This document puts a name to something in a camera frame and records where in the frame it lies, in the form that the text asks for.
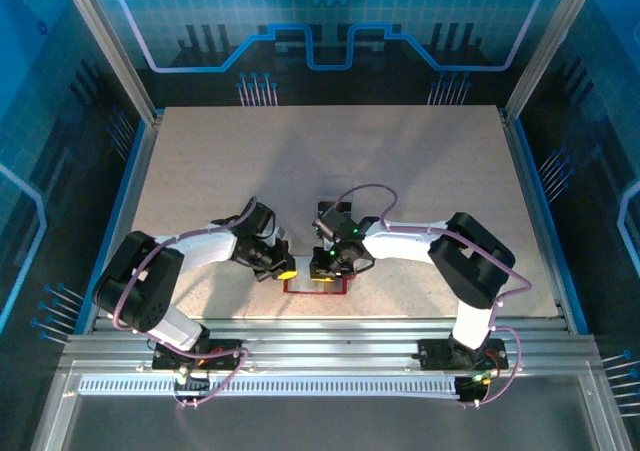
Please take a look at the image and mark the red leather card holder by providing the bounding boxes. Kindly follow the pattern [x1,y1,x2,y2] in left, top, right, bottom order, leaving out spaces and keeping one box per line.
[282,254,350,298]

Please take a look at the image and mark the grey metal plate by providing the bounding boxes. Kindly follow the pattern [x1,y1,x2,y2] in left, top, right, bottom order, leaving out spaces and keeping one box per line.
[62,394,601,451]

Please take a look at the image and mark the aluminium front rail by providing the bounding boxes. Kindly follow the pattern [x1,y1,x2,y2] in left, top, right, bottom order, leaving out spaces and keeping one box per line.
[59,317,601,376]

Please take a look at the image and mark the slotted white cable duct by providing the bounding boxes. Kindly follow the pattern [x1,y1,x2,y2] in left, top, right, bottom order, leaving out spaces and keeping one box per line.
[77,374,462,398]

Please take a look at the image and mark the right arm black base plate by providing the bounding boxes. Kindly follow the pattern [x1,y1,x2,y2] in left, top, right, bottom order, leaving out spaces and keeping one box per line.
[417,337,510,372]

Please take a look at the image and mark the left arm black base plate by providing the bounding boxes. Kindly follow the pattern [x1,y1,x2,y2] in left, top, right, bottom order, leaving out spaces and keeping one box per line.
[151,337,247,372]

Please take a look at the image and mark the aluminium side rail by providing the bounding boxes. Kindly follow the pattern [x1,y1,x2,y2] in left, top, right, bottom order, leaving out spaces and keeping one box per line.
[82,109,165,335]
[499,106,590,336]

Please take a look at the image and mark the aluminium frame post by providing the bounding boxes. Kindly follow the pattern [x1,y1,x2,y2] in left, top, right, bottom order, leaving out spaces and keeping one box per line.
[501,0,605,122]
[54,0,164,126]

